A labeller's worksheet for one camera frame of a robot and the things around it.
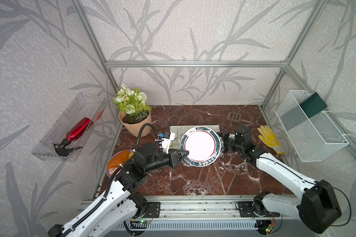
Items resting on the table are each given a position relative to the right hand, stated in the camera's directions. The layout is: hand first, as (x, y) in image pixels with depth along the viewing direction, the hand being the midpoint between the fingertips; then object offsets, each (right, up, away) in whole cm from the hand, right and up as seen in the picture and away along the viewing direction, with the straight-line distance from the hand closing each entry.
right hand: (208, 135), depth 77 cm
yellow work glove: (+47, -5, +25) cm, 53 cm away
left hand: (-11, -7, -15) cm, 19 cm away
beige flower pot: (-47, +6, +19) cm, 51 cm away
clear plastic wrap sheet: (-12, -11, -12) cm, 20 cm away
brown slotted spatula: (+26, +10, +34) cm, 44 cm away
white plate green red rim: (-4, -2, -14) cm, 14 cm away
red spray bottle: (-59, +4, -14) cm, 61 cm away
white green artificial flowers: (-43, +19, +8) cm, 48 cm away
